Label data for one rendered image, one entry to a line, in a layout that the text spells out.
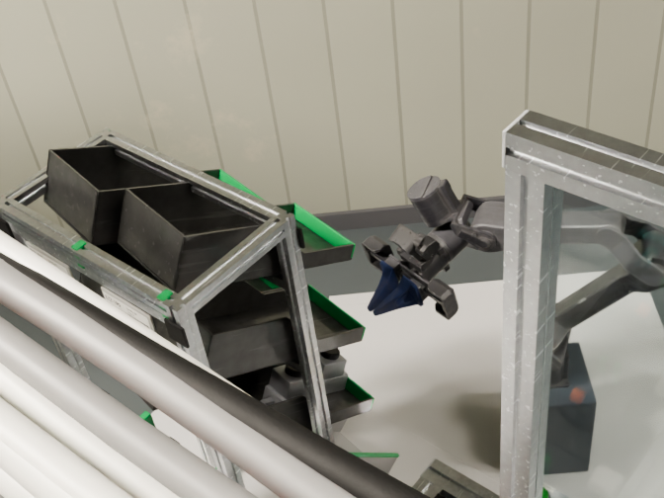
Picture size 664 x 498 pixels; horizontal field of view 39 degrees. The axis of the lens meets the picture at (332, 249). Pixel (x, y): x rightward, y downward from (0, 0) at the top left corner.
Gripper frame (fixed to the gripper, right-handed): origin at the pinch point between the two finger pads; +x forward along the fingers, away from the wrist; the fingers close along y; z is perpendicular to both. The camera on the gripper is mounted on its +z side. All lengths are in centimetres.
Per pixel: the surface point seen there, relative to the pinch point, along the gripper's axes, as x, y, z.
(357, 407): 15.1, 6.9, -6.1
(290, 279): 15.4, 9.3, 30.4
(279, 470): 37, 70, 99
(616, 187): 8, 55, 71
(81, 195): 27, -12, 44
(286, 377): 20.7, 1.2, 4.4
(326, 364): 14.1, 0.7, -0.9
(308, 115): -69, -148, -99
